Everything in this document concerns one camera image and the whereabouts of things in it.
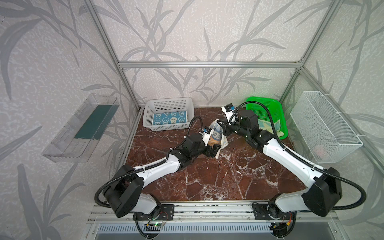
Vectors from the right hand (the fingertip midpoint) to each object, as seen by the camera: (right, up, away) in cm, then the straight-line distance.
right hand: (218, 116), depth 77 cm
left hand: (0, -12, +3) cm, 13 cm away
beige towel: (0, -12, +5) cm, 12 cm away
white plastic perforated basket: (-38, +10, +38) cm, 55 cm away
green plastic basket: (+47, +6, +34) cm, 59 cm away
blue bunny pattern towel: (-26, 0, +35) cm, 44 cm away
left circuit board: (-32, -55, -5) cm, 63 cm away
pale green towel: (+38, -6, +28) cm, 48 cm away
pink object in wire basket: (+50, -18, -4) cm, 53 cm away
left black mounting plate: (-28, -47, -5) cm, 55 cm away
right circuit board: (+29, -55, -6) cm, 62 cm away
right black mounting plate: (+22, -42, -12) cm, 49 cm away
